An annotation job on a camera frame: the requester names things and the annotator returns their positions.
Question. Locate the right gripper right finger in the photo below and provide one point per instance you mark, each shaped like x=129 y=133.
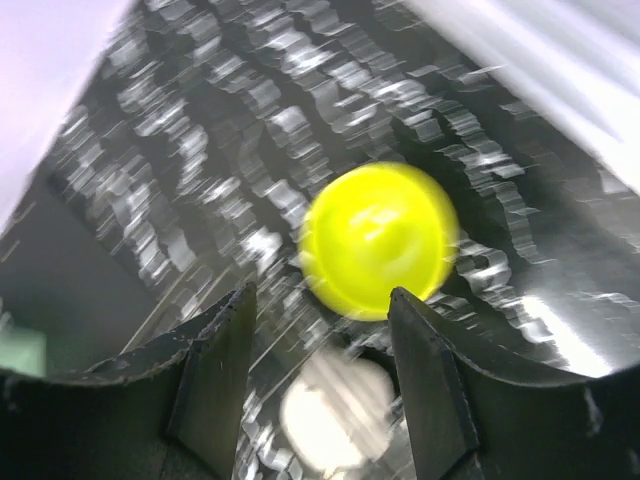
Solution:
x=475 y=410

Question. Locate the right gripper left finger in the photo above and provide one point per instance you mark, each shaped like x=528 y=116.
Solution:
x=169 y=409

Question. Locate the white flower-shaped bowl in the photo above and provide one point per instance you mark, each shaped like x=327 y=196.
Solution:
x=337 y=413

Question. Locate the yellow bowl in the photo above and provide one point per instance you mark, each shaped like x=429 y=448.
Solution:
x=377 y=227

